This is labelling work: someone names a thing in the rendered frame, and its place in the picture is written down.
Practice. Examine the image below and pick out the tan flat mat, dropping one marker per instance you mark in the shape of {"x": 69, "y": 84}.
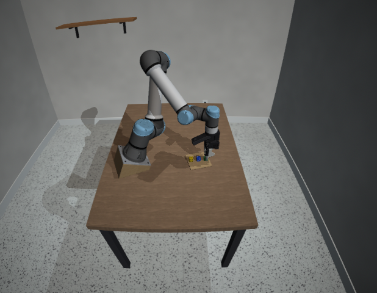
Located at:
{"x": 200, "y": 164}

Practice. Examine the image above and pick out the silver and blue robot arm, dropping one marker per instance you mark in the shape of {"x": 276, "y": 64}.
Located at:
{"x": 155, "y": 65}

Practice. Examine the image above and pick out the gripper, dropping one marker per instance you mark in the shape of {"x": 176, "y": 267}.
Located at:
{"x": 212, "y": 142}

